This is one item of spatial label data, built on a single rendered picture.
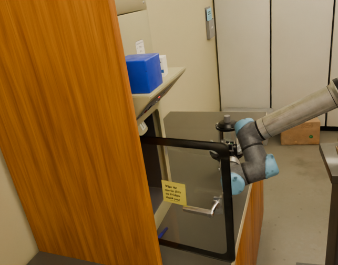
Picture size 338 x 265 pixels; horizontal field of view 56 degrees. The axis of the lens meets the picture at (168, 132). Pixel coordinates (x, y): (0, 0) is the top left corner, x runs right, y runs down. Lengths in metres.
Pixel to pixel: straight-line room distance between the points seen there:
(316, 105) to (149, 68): 0.53
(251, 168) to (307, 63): 2.94
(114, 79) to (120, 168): 0.25
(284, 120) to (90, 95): 0.62
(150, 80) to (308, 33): 3.14
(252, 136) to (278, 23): 2.83
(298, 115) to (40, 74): 0.77
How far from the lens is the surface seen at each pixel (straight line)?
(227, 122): 1.47
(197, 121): 2.15
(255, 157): 1.10
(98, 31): 0.78
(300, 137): 3.85
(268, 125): 1.11
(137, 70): 0.86
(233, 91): 4.09
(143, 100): 0.86
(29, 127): 1.02
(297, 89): 4.03
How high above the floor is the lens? 1.75
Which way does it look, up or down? 23 degrees down
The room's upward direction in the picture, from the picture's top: 8 degrees counter-clockwise
